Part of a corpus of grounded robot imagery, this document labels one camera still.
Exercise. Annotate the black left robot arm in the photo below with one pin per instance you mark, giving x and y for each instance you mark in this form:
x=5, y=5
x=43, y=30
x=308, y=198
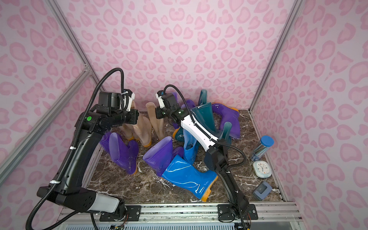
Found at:
x=112, y=110

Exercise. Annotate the purple rain boot lying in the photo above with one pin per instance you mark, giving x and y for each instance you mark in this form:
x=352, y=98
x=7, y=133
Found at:
x=191, y=104

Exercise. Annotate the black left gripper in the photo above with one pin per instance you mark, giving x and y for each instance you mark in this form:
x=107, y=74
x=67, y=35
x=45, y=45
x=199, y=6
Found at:
x=134, y=116

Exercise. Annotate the aluminium corner frame post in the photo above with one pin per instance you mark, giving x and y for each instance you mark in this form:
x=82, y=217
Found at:
x=26, y=143

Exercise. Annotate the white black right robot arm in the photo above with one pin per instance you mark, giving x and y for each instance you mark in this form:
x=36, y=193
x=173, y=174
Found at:
x=220, y=157

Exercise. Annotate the dark green rain boot front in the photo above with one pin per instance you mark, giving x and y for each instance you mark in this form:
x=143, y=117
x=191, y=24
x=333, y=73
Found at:
x=204, y=115

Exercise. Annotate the dark green rain boot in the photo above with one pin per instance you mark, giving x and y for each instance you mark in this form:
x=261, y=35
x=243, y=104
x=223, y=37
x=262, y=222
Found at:
x=203, y=97
x=204, y=115

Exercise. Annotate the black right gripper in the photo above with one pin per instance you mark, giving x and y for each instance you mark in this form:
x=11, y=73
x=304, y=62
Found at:
x=160, y=111

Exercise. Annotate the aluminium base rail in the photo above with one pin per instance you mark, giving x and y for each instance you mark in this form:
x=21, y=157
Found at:
x=205, y=216

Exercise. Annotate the blue rain boot lying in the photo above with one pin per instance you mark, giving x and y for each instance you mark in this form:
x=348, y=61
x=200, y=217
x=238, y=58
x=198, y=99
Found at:
x=184, y=175

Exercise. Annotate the blue capped clear bottle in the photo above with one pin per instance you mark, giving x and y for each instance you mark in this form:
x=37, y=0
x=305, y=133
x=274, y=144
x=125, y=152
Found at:
x=262, y=147

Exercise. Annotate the blue rain boot upright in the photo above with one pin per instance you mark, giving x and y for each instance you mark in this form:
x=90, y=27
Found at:
x=190, y=147

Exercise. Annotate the small blue grey box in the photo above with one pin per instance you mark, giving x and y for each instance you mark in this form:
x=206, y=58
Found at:
x=262, y=191

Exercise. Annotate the right aluminium corner post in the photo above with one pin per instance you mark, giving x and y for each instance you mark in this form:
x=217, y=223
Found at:
x=295, y=11

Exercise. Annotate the white round alarm clock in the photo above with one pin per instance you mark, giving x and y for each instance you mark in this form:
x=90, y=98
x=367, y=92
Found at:
x=262, y=169

